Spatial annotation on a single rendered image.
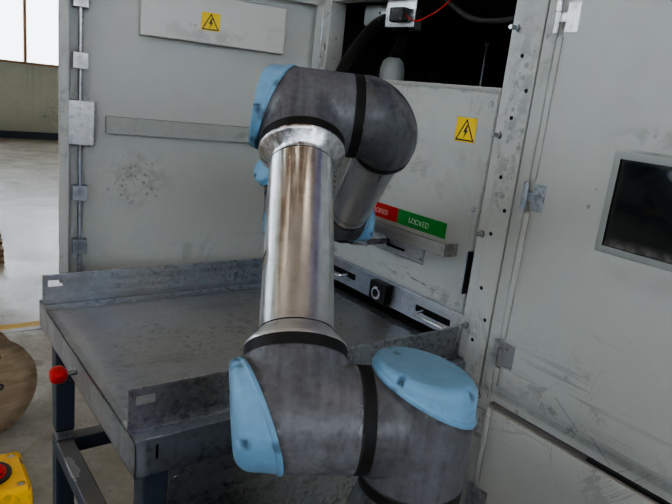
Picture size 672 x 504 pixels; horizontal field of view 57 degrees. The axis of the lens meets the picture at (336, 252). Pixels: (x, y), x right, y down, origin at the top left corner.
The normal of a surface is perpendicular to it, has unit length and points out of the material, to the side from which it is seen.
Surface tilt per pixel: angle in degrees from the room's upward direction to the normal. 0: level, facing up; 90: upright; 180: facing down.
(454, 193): 90
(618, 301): 90
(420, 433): 83
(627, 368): 90
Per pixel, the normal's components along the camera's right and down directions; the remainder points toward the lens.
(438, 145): -0.80, 0.06
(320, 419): 0.16, -0.24
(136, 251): 0.44, 0.27
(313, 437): 0.14, 0.11
